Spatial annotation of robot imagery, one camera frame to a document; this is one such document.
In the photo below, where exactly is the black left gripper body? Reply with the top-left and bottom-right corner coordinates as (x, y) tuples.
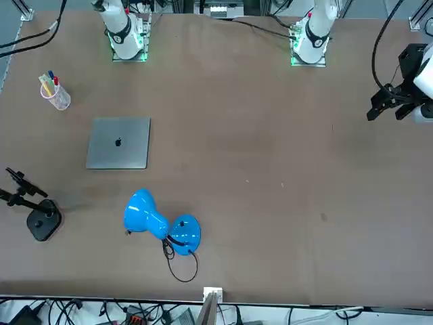
(398, 43), (428, 91)

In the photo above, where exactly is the black desktop phone stand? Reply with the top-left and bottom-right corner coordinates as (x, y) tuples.
(0, 167), (64, 242)

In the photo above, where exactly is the black smartphone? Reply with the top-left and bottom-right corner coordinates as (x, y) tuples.
(5, 167), (49, 198)

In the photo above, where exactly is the blue desk lamp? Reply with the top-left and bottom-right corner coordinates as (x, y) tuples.
(122, 188), (202, 257)

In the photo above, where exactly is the grey closed laptop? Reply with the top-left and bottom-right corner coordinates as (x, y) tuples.
(85, 116), (152, 171)

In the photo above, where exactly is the pink mesh pen cup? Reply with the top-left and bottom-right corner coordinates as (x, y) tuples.
(39, 80), (72, 112)

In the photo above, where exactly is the black orange power device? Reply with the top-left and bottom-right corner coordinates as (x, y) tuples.
(124, 306), (150, 325)

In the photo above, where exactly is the black left arm wrist cable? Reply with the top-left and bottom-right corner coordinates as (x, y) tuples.
(371, 0), (407, 89)

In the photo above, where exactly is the aluminium frame post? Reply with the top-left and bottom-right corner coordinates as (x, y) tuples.
(195, 286), (225, 325)
(408, 0), (433, 32)
(13, 0), (35, 22)

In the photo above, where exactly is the black left arm base cable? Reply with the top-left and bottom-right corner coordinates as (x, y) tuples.
(231, 17), (297, 39)

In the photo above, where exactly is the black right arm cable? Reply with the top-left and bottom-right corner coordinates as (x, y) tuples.
(0, 0), (68, 58)

